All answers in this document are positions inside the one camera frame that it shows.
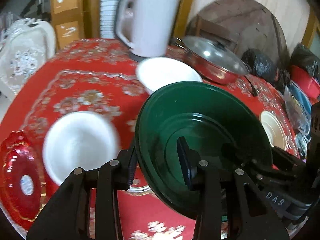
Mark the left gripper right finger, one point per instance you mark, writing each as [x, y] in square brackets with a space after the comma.
[230, 192]

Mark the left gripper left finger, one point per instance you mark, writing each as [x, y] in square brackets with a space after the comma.
[66, 215]

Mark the red glass flower plate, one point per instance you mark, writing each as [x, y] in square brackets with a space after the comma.
[23, 187]

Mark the cream plastic ribbed bowl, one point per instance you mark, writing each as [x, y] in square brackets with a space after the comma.
[273, 129]

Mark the small white foam bowl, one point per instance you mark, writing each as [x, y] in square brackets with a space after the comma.
[79, 139]

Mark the green plastic bowl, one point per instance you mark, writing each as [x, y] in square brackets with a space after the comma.
[214, 123]

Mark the large white foam bowl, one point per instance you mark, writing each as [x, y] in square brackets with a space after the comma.
[157, 72]

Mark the clear plastic bag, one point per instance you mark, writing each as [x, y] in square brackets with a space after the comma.
[298, 108]

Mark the red plastic basin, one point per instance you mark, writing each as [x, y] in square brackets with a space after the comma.
[308, 84]

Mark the black plastic bag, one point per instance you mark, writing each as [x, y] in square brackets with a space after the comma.
[304, 58]
[261, 65]

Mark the steel pot with lid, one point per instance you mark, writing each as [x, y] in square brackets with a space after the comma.
[212, 60]

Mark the round wooden tabletop leaning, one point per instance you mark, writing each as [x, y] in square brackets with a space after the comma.
[242, 25]

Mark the white ornate floral chair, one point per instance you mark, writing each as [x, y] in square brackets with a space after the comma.
[26, 46]

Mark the white electric kettle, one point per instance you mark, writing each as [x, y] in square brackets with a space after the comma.
[145, 26]

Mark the wooden cabinet door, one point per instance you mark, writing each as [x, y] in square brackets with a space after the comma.
[67, 21]

